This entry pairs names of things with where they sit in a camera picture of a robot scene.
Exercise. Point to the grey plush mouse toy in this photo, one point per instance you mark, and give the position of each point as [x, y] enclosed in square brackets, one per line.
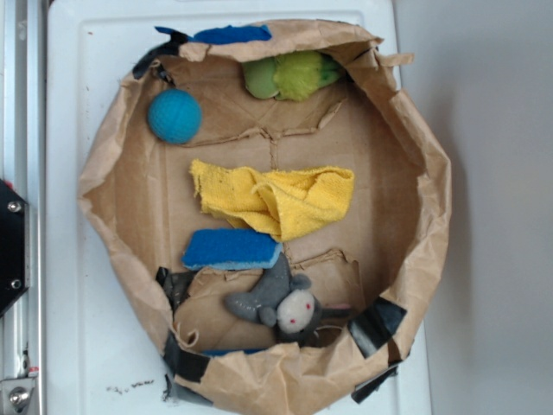
[283, 301]

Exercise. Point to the blue strip at bottom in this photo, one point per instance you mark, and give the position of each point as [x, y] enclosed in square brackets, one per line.
[222, 352]

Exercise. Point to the white plastic tray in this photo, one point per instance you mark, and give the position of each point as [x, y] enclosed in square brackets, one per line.
[98, 359]

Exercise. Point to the blue cloth strip at top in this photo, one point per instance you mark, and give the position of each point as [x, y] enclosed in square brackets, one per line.
[221, 36]

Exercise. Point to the aluminium frame rail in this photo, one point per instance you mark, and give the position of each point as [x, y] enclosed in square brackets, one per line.
[23, 119]

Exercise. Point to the brown paper bag tray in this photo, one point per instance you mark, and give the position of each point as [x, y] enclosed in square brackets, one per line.
[385, 257]

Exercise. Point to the blue ball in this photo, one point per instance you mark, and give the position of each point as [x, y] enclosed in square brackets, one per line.
[174, 116]

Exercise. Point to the blue sponge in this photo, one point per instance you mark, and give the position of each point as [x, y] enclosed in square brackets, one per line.
[231, 250]

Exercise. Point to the black mounting plate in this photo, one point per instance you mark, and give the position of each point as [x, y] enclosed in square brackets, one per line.
[14, 248]

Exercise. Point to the green plush toy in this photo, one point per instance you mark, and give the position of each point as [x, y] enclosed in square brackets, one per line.
[293, 76]

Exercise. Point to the yellow cloth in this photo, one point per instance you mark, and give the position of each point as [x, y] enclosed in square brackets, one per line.
[286, 205]

